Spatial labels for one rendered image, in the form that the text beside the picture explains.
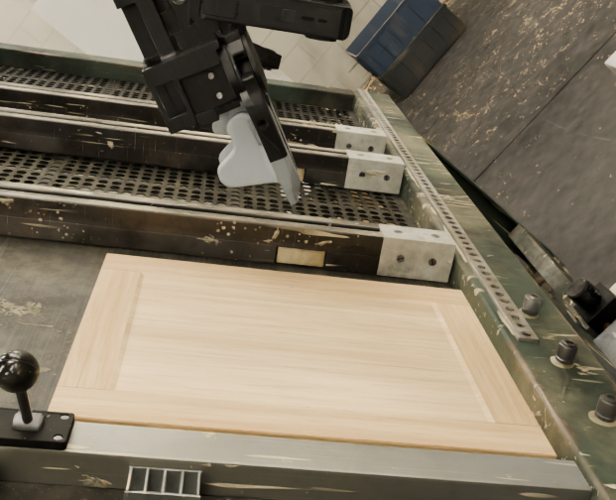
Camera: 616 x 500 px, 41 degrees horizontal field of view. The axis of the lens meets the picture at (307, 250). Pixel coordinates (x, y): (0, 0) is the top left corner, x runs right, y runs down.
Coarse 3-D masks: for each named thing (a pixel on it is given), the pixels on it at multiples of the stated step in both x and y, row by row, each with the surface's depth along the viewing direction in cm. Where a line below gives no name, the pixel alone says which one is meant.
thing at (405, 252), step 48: (0, 192) 128; (48, 192) 132; (96, 192) 135; (96, 240) 132; (144, 240) 133; (192, 240) 133; (240, 240) 134; (288, 240) 135; (336, 240) 135; (384, 240) 136; (432, 240) 137
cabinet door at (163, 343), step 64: (128, 256) 126; (128, 320) 108; (192, 320) 111; (256, 320) 114; (320, 320) 116; (384, 320) 119; (448, 320) 122; (64, 384) 92; (128, 384) 94; (192, 384) 96; (256, 384) 98; (320, 384) 101; (384, 384) 103; (448, 384) 105; (512, 384) 107; (448, 448) 92; (512, 448) 93
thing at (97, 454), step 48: (96, 432) 81; (144, 432) 82; (192, 432) 84; (48, 480) 79; (96, 480) 79; (240, 480) 81; (288, 480) 81; (336, 480) 82; (384, 480) 82; (432, 480) 83; (480, 480) 83; (528, 480) 85; (576, 480) 86
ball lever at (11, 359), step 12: (0, 360) 70; (12, 360) 70; (24, 360) 70; (36, 360) 71; (0, 372) 69; (12, 372) 69; (24, 372) 70; (36, 372) 71; (0, 384) 70; (12, 384) 70; (24, 384) 70; (24, 396) 74; (24, 408) 76; (24, 420) 78; (36, 420) 78
